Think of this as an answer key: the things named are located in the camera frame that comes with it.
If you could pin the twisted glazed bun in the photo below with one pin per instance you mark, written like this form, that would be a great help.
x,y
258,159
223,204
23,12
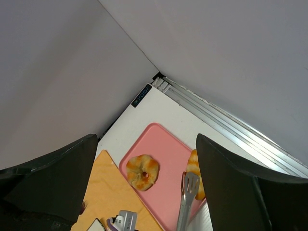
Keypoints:
x,y
142,172

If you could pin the black logo sticker right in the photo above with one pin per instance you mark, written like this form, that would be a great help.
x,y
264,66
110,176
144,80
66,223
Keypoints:
x,y
141,95

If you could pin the aluminium table rail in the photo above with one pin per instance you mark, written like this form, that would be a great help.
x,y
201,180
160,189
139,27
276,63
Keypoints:
x,y
238,132

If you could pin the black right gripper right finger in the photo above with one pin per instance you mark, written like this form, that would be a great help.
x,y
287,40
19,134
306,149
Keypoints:
x,y
245,196

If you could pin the metal fork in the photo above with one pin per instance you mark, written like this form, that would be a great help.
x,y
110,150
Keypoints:
x,y
83,207

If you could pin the white square plate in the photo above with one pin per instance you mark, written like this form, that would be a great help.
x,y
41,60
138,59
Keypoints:
x,y
96,226

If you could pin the striped croissant roll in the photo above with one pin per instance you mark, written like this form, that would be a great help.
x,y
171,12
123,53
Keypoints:
x,y
193,166

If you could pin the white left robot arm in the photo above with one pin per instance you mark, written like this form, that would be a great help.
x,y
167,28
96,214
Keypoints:
x,y
126,220

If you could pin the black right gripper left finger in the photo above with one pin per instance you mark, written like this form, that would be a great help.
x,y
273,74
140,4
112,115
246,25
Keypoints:
x,y
47,193

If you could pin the orange placemat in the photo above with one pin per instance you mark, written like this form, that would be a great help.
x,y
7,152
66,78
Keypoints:
x,y
107,193

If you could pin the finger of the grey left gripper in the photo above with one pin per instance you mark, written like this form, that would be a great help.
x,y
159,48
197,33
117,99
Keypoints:
x,y
189,190

